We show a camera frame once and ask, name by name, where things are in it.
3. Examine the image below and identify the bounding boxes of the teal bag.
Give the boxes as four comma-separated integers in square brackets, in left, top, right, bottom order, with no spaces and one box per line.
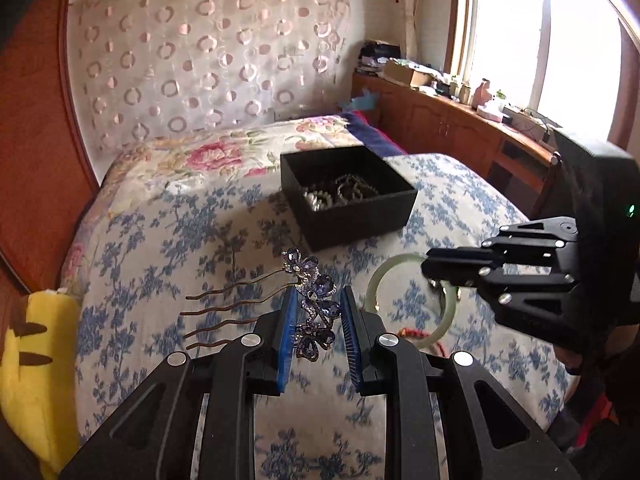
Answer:
[340,89,378,111]

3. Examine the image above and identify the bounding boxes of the wooden cabinet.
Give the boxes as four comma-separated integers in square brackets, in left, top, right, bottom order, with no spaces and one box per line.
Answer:
[350,71,561,216]

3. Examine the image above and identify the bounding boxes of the pile of clutter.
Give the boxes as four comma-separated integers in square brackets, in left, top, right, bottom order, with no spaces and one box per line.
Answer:
[356,40,401,78]

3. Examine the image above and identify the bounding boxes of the circle patterned wall fabric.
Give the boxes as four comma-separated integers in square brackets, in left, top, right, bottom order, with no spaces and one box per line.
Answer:
[67,0,351,153]

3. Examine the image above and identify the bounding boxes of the dark wooden bead bracelet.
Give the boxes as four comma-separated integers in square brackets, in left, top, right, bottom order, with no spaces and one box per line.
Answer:
[332,174,381,200]

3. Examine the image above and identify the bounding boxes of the pink floral quilt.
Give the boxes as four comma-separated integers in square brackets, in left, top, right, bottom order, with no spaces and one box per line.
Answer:
[60,115,371,281]

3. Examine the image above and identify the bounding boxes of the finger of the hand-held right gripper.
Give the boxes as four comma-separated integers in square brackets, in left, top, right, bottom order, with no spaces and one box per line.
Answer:
[422,216,581,273]
[425,265,608,361]

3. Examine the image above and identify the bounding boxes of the black jewelry box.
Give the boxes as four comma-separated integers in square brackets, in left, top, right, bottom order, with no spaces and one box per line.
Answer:
[280,146,419,253]

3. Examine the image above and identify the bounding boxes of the yellow plush toy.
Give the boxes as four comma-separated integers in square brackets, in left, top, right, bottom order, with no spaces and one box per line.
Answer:
[0,287,83,480]

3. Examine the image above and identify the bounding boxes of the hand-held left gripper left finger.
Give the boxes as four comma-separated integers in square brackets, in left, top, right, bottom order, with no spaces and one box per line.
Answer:
[59,287,301,480]

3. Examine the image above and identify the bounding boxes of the blue and red blanket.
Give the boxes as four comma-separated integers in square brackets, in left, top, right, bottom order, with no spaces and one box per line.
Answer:
[345,110,408,157]

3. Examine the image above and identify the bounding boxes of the window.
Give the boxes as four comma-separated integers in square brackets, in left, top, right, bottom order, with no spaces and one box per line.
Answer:
[452,0,640,151]

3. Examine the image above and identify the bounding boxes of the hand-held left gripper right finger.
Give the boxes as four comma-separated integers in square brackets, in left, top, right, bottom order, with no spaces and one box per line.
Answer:
[340,286,583,480]

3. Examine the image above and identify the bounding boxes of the pearl bead bracelets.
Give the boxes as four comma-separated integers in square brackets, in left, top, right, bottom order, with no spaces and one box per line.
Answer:
[300,185,346,212]

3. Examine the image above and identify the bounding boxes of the pale green jade bangle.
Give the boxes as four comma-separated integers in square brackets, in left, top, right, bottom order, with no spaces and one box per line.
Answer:
[364,254,461,347]

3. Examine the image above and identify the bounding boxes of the red cord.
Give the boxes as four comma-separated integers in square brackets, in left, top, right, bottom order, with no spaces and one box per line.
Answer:
[397,327,451,356]

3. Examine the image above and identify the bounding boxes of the small bottles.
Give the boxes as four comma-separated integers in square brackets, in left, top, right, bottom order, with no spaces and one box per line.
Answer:
[447,75,473,101]

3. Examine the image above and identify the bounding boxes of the blue floral bedspread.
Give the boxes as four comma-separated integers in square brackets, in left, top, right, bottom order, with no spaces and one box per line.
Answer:
[75,152,581,480]

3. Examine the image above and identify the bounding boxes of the pale window curtain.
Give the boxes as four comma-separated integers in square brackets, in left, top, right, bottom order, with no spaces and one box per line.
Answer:
[387,0,423,61]

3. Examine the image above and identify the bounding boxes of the purple butterfly hair comb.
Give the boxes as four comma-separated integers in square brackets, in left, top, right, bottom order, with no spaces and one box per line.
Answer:
[180,249,342,362]

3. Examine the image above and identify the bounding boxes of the cardboard box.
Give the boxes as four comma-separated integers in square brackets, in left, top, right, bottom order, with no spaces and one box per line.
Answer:
[384,60,433,86]

